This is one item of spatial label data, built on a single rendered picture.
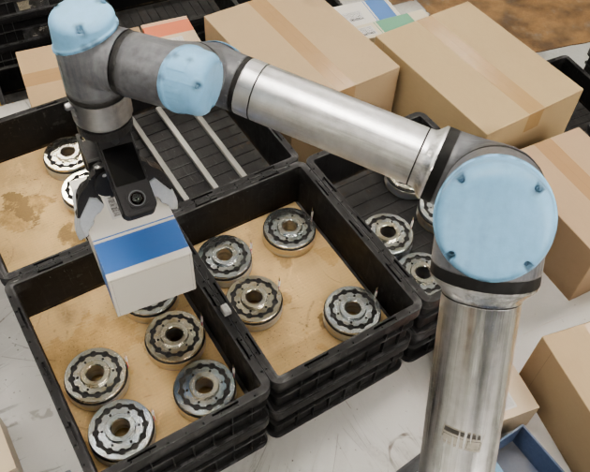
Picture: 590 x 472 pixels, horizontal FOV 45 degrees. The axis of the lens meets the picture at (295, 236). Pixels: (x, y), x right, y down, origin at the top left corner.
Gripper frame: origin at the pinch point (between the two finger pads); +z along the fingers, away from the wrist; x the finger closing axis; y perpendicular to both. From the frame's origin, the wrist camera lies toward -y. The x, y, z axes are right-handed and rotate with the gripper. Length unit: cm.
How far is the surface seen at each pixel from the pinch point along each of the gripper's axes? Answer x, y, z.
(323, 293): -31.3, -6.0, 28.5
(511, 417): -52, -40, 34
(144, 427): 7.4, -18.5, 25.8
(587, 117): -173, 54, 84
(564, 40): -227, 119, 111
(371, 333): -31.0, -22.0, 18.6
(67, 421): 17.5, -16.3, 18.6
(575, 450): -59, -49, 37
